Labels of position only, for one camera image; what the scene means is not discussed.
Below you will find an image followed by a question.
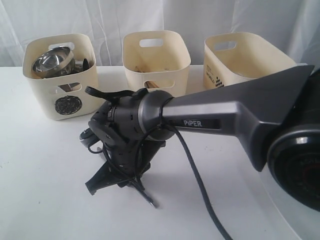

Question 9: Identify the cream bin with triangle mark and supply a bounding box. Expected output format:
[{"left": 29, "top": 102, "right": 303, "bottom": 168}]
[{"left": 122, "top": 30, "right": 191, "bottom": 97}]

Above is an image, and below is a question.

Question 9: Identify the wooden chopstick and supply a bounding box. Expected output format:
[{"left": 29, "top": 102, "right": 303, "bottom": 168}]
[{"left": 143, "top": 81, "right": 160, "bottom": 89}]

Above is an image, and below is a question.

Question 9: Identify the stainless steel table knife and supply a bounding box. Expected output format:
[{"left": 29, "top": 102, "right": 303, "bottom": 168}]
[{"left": 98, "top": 149, "right": 160, "bottom": 209}]

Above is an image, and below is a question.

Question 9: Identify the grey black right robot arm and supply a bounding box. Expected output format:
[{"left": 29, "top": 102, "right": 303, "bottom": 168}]
[{"left": 81, "top": 65, "right": 320, "bottom": 210}]

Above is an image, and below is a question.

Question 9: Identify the cream bin with square mark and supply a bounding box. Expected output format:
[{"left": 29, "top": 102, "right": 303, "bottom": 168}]
[{"left": 203, "top": 32, "right": 297, "bottom": 90}]

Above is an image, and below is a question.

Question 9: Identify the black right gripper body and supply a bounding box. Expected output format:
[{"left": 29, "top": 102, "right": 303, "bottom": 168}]
[{"left": 104, "top": 140, "right": 166, "bottom": 188}]

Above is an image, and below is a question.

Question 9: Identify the white curtain backdrop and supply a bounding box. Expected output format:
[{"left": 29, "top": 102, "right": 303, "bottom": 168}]
[{"left": 0, "top": 0, "right": 320, "bottom": 68}]

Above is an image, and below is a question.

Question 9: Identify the steel mug with solid handle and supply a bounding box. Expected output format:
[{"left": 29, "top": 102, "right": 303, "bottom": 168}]
[{"left": 72, "top": 58, "right": 91, "bottom": 74}]

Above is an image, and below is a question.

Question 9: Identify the cream bin with circle mark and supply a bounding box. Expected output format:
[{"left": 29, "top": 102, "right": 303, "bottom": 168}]
[{"left": 22, "top": 33, "right": 103, "bottom": 120}]

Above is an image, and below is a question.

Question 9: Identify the stainless steel bowl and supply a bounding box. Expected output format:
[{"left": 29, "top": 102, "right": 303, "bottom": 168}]
[{"left": 31, "top": 46, "right": 75, "bottom": 79}]

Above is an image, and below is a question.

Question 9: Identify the white square plate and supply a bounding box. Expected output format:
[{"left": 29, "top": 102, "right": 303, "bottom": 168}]
[{"left": 259, "top": 167, "right": 320, "bottom": 240}]

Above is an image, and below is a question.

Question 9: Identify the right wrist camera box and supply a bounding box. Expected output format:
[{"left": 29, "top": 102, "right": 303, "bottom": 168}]
[{"left": 79, "top": 128, "right": 100, "bottom": 148}]

